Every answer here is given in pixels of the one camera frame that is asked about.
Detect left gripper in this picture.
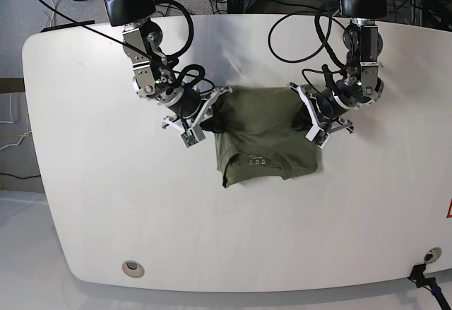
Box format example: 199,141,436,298
287,82,354,135

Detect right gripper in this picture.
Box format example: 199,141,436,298
160,85,232,135

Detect olive green T-shirt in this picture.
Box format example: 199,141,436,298
215,86,318,188

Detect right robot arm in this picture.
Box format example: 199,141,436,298
103,0,232,147

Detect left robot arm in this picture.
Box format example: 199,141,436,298
288,0,387,148

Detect black table leg base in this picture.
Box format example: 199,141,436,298
227,0,257,14

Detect table grommet hole left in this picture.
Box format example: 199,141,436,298
121,261,145,278

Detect table grommet hole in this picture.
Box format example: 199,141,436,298
121,261,145,278
424,247,442,264

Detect red warning sticker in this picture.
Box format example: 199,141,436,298
446,200,452,219

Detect table grommet hole right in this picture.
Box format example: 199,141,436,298
424,247,442,264

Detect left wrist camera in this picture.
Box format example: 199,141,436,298
305,126,331,149

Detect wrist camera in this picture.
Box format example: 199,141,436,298
181,127,206,148
305,126,331,149

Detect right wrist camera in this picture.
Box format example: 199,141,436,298
181,127,206,148

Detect black clamp with cable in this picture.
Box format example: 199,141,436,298
408,263,451,310

